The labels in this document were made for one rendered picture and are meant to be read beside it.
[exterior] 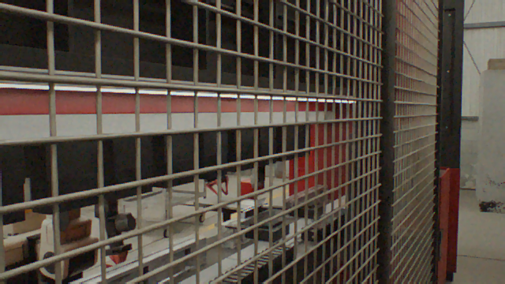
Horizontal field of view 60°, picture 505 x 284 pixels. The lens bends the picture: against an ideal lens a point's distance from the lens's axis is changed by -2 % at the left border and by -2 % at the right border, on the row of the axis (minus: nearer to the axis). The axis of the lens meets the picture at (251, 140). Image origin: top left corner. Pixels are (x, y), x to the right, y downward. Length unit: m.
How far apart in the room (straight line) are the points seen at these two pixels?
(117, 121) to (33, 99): 0.25
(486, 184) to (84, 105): 6.21
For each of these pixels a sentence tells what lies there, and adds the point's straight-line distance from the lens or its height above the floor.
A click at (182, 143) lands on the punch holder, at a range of 1.42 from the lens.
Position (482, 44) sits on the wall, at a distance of 8.68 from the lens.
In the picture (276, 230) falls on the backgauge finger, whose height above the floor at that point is 1.02.
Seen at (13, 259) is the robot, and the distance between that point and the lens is 2.39.
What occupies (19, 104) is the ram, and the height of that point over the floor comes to 1.42.
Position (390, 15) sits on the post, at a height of 1.55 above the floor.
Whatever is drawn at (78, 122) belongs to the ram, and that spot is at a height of 1.38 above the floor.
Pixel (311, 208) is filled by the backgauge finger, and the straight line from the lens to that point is 1.79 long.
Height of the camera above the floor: 1.41
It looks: 4 degrees down
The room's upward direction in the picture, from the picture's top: straight up
